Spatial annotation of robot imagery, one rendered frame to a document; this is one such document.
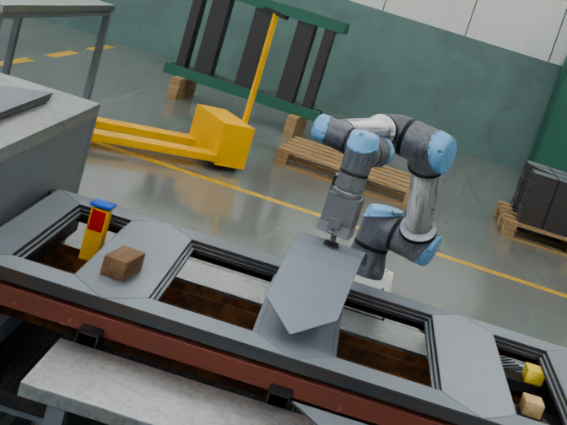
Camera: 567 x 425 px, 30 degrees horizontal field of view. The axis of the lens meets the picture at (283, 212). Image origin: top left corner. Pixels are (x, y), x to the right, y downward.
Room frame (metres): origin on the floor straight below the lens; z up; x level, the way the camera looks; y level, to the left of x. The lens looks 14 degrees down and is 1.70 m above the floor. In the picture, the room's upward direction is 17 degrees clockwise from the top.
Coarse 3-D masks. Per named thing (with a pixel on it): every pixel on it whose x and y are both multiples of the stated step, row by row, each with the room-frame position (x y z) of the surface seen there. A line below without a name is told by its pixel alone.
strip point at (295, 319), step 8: (272, 304) 2.36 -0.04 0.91; (280, 304) 2.36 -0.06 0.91; (288, 304) 2.37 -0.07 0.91; (280, 312) 2.34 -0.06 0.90; (288, 312) 2.35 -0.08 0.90; (296, 312) 2.35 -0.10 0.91; (304, 312) 2.36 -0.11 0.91; (312, 312) 2.36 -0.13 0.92; (288, 320) 2.32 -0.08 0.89; (296, 320) 2.33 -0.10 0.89; (304, 320) 2.33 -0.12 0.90; (312, 320) 2.34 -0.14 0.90; (320, 320) 2.34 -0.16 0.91; (328, 320) 2.35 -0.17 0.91; (336, 320) 2.35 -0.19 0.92; (288, 328) 2.30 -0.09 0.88; (296, 328) 2.31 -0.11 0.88; (304, 328) 2.31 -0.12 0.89
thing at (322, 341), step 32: (64, 224) 2.73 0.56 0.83; (224, 256) 2.87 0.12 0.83; (32, 288) 2.24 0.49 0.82; (64, 288) 2.23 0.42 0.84; (160, 288) 2.43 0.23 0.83; (160, 320) 2.23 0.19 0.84; (256, 320) 2.44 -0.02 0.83; (416, 320) 2.85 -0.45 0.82; (256, 352) 2.22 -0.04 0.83; (288, 352) 2.24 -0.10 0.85; (320, 352) 2.30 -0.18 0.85; (512, 352) 2.84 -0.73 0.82; (544, 352) 2.85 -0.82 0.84; (352, 384) 2.21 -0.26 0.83; (448, 416) 2.21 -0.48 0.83
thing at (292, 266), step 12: (288, 264) 2.48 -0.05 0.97; (300, 264) 2.49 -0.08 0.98; (312, 264) 2.50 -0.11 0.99; (288, 276) 2.45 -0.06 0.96; (300, 276) 2.46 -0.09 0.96; (312, 276) 2.47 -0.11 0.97; (324, 276) 2.47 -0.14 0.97; (336, 276) 2.48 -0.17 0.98; (348, 276) 2.49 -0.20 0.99; (324, 288) 2.43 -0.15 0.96; (336, 288) 2.44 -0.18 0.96; (348, 288) 2.45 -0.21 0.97
